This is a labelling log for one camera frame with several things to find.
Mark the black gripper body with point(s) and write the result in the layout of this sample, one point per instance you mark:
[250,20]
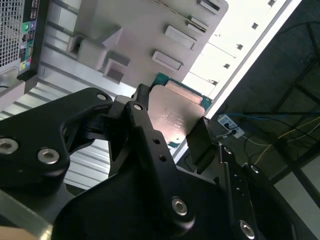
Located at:
[125,212]

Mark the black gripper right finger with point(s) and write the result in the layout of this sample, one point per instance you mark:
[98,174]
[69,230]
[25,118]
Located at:
[200,140]

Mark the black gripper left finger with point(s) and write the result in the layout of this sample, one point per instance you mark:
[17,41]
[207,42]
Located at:
[37,130]

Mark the silver topped CPU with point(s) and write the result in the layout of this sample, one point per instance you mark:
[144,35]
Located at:
[172,112]

